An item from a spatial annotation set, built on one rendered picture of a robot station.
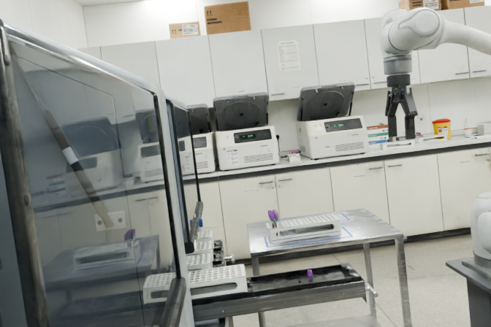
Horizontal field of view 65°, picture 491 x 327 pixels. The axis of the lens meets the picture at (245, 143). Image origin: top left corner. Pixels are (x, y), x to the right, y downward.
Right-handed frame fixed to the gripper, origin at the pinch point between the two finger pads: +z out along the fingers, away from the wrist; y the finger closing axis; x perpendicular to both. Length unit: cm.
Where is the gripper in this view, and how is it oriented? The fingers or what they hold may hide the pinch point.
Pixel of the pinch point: (400, 134)
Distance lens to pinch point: 142.1
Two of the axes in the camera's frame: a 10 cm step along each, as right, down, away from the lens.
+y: -0.4, -0.7, 10.0
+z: 0.8, 9.9, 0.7
